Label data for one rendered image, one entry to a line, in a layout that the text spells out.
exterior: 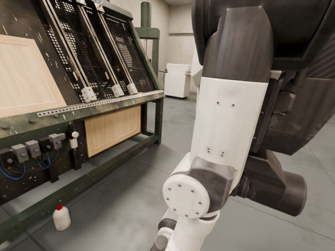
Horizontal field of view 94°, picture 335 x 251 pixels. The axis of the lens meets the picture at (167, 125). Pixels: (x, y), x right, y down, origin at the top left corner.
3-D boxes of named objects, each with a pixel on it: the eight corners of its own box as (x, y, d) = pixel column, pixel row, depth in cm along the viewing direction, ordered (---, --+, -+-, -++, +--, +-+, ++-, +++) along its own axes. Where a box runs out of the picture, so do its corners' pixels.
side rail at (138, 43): (154, 92, 240) (159, 89, 234) (123, 24, 233) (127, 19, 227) (157, 92, 247) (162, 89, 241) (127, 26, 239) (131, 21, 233)
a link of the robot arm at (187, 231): (208, 225, 39) (239, 162, 31) (197, 270, 30) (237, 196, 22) (170, 203, 42) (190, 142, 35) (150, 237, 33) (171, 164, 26)
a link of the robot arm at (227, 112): (234, 187, 34) (263, 81, 27) (229, 241, 23) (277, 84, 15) (184, 170, 38) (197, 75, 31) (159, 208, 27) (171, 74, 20)
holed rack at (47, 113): (38, 117, 104) (38, 117, 104) (36, 113, 104) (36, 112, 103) (163, 91, 241) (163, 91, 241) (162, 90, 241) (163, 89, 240)
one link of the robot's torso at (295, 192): (287, 196, 51) (308, 148, 44) (295, 230, 40) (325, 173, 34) (203, 167, 62) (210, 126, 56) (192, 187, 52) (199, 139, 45)
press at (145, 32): (140, 94, 687) (141, 8, 575) (160, 97, 644) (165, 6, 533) (127, 96, 618) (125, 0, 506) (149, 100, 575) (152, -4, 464)
